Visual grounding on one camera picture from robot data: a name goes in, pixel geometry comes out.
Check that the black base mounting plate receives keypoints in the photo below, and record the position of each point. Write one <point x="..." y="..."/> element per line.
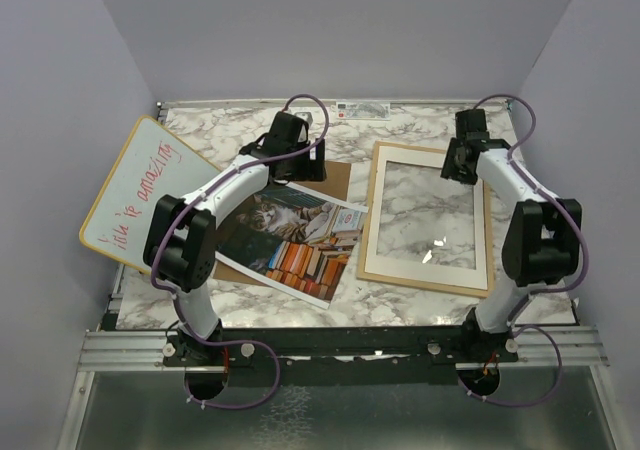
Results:
<point x="338" y="356"/>

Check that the brown frame backing board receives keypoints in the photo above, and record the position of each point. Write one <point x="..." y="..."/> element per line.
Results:
<point x="335" y="185"/>

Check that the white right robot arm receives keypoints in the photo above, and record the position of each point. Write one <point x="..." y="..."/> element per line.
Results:
<point x="542" y="245"/>

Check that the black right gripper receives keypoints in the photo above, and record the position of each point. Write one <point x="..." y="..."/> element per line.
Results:
<point x="450" y="169"/>

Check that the yellow-rimmed whiteboard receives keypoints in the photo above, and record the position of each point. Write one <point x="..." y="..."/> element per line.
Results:
<point x="153" y="162"/>

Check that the cat and books photo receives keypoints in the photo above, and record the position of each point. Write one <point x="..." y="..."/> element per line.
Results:
<point x="293" y="239"/>

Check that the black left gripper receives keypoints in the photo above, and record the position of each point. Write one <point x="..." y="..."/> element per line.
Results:
<point x="312" y="169"/>

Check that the aluminium rail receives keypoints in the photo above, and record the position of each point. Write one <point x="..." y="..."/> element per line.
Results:
<point x="280" y="102"/>
<point x="142" y="351"/>

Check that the clear acrylic frame sheet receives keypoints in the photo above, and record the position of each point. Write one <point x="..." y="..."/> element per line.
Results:
<point x="425" y="218"/>

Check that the aluminium back rail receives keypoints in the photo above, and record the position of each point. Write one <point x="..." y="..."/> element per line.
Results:
<point x="280" y="102"/>

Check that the white sticker label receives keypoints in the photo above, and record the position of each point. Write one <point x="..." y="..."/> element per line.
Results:
<point x="363" y="110"/>

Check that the aluminium front rail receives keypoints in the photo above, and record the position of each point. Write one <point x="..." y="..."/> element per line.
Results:
<point x="142" y="351"/>

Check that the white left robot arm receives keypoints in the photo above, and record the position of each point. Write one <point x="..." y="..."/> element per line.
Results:
<point x="181" y="242"/>

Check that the white mat passe-partout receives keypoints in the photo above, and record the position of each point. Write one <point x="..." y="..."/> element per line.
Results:
<point x="477" y="282"/>

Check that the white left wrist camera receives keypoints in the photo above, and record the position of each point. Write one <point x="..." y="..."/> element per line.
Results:
<point x="307" y="117"/>

